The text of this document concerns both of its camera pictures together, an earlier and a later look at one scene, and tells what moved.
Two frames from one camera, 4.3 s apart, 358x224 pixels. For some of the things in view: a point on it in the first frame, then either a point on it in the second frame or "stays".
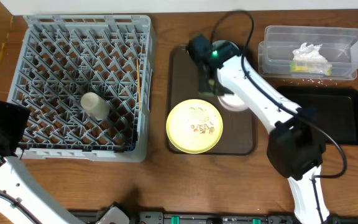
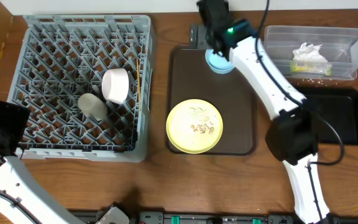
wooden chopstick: (138, 83) stays
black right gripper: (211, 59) to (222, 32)
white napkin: (311, 53) stays
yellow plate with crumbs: (194, 126) stays
